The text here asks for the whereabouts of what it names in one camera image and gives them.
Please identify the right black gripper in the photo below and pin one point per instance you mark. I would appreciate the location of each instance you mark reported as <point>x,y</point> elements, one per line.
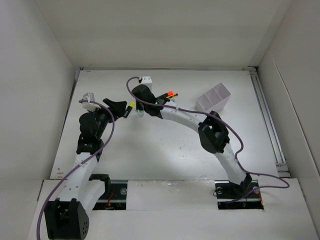
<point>138,106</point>

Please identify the aluminium side rail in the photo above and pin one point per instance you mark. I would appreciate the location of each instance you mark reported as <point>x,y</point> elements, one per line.
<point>280,161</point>

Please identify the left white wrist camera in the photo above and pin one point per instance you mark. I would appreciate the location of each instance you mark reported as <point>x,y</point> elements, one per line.
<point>87,101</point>

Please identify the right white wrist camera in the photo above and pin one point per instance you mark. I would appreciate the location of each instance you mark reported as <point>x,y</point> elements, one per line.
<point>147,81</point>

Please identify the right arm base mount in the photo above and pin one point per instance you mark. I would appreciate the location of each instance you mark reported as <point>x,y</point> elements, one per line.
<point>228,199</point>

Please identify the orange cap highlighter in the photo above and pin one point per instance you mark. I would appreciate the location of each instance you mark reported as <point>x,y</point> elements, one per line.
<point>163,96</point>

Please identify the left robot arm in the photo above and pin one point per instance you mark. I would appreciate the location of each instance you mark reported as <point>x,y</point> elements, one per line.
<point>67,217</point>

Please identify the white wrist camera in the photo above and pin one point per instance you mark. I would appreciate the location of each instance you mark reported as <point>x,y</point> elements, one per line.
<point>147,81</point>
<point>87,101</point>

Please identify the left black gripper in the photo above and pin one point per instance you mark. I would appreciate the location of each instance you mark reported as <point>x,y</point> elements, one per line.
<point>118,108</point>

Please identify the yellow utility knife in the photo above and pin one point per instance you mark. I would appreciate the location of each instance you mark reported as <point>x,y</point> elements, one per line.
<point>172,96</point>

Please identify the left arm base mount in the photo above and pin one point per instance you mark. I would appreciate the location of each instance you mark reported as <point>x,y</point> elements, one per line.
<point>115,196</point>

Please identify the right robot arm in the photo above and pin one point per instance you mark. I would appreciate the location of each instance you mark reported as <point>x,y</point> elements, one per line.
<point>213,134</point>

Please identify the yellow cap highlighter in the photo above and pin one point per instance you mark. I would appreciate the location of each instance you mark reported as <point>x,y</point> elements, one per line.
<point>129,109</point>

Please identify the white three-compartment container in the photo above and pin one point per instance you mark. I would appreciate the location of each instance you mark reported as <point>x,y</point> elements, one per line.
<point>214,99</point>

